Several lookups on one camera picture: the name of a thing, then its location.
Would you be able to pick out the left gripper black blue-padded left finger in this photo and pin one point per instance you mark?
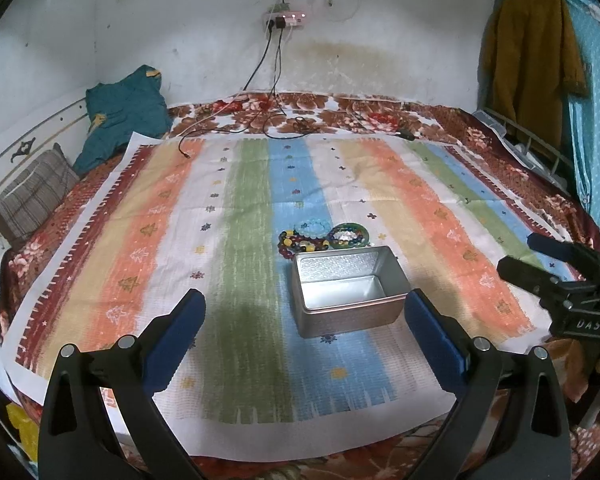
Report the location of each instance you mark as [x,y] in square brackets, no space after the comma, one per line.
[77,439]

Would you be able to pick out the metal bed footboard rail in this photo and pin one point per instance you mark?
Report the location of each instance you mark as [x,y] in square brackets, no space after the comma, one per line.
[527,148]

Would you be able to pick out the grey plaid pillow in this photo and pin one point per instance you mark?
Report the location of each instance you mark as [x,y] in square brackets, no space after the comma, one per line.
[34,194]

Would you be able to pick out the teal garment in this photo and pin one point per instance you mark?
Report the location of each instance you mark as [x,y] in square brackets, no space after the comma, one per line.
[116,111]

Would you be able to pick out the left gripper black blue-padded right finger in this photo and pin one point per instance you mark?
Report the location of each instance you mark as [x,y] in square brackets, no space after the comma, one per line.
[532,439]

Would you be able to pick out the blue patterned curtain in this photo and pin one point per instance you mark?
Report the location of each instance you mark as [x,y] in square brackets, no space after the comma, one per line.
[597,110]

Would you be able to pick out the silver metal tin box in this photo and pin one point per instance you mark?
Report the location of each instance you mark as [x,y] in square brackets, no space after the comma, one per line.
[345,290]

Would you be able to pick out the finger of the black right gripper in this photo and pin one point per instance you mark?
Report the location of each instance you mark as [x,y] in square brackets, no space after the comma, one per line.
[539,283]
[575,254]

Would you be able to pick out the pink wall power strip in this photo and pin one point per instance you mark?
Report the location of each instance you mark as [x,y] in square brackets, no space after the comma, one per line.
[290,18]

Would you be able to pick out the white metal bed headboard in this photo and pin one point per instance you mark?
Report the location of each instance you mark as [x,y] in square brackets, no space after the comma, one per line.
[64,121]

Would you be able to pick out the mustard brown hanging coat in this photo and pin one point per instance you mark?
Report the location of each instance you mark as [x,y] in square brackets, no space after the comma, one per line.
[533,62]

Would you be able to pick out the colourful striped cloth mat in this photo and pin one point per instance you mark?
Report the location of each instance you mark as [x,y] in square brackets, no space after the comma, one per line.
[206,214]

